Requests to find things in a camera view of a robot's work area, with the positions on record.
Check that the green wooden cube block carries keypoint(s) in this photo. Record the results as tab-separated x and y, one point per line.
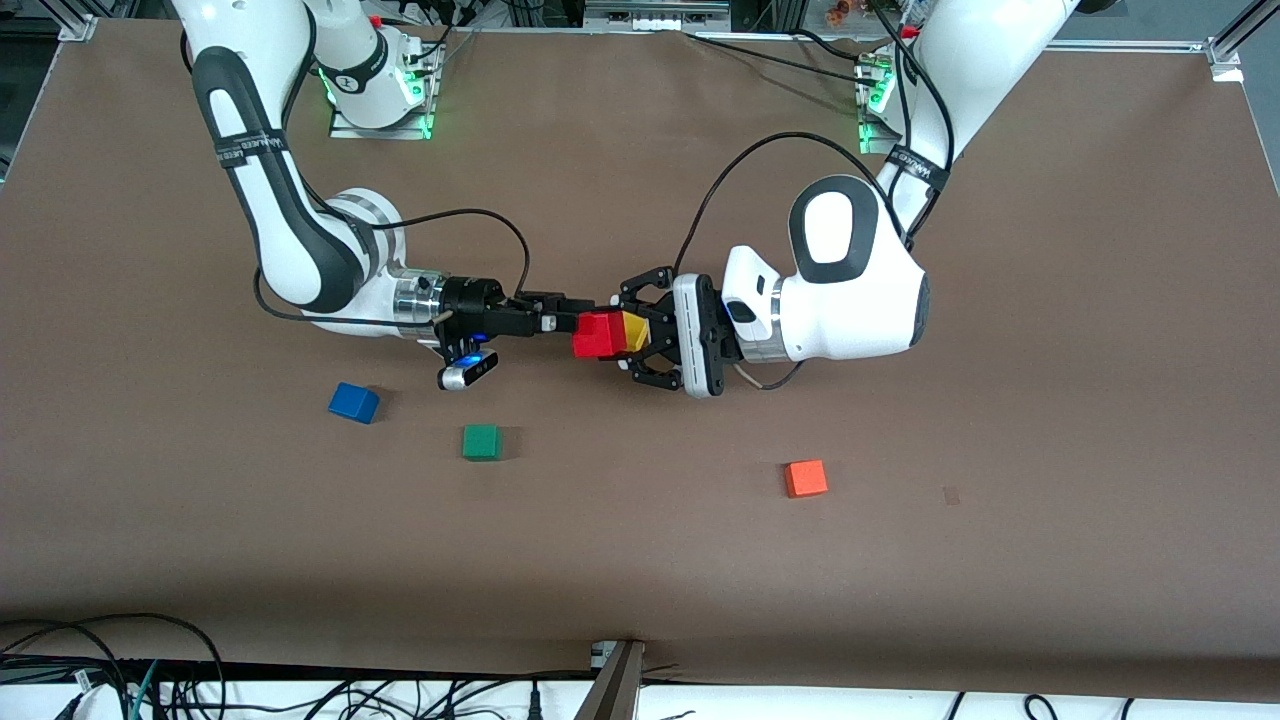
480	441

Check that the orange wooden cube block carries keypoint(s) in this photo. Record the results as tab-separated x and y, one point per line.
805	478

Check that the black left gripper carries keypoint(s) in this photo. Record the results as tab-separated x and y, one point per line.
655	287

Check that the small metal bracket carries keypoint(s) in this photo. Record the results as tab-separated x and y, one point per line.
601	655

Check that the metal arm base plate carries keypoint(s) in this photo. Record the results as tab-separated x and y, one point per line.
875	145
345	131

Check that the red wooden cube block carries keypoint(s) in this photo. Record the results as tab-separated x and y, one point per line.
598	337

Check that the grey power strip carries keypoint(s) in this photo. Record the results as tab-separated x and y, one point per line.
655	14

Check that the yellow wooden cube block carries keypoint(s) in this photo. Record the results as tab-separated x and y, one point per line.
637	330

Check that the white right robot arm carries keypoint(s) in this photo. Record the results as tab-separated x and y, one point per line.
290	230

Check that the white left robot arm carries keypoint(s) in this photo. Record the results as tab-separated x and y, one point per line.
850	290

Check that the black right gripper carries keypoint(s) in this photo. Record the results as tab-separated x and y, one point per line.
472	300

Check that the aluminium corner bracket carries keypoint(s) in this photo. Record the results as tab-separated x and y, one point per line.
1224	58
78	22

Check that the blue wooden cube block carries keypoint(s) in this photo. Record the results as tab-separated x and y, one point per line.
351	401

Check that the brown paper table cover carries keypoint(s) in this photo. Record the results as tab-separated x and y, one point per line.
640	570

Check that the aluminium profile post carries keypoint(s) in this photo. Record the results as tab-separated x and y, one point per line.
612	690

